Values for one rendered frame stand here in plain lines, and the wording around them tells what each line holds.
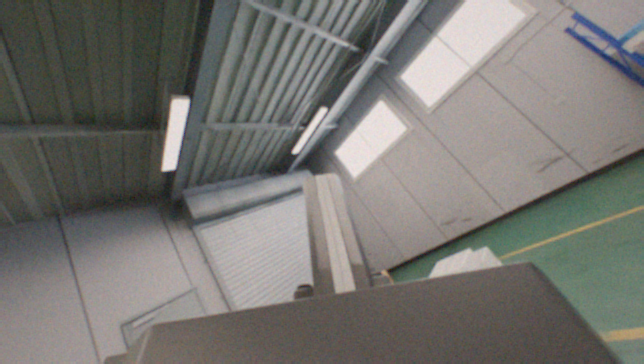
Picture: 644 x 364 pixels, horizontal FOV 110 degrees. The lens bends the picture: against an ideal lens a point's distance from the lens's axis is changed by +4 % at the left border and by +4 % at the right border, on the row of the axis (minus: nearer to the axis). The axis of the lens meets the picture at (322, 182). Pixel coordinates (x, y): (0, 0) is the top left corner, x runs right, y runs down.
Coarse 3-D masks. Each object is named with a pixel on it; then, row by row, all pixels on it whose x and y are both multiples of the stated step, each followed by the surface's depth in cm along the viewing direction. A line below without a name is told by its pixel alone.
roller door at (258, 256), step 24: (240, 216) 491; (264, 216) 524; (288, 216) 560; (216, 240) 434; (240, 240) 460; (264, 240) 488; (288, 240) 520; (216, 264) 406; (240, 264) 432; (264, 264) 457; (288, 264) 485; (240, 288) 408; (264, 288) 430; (288, 288) 455
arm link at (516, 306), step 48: (384, 288) 5; (432, 288) 5; (480, 288) 5; (528, 288) 5; (144, 336) 5; (192, 336) 5; (240, 336) 5; (288, 336) 5; (336, 336) 5; (384, 336) 5; (432, 336) 5; (480, 336) 4; (528, 336) 4; (576, 336) 4
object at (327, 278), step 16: (320, 176) 11; (304, 192) 10; (320, 192) 10; (320, 208) 9; (320, 224) 8; (320, 240) 8; (320, 256) 7; (336, 256) 7; (320, 272) 7; (336, 272) 7; (304, 288) 7; (320, 288) 6; (336, 288) 6
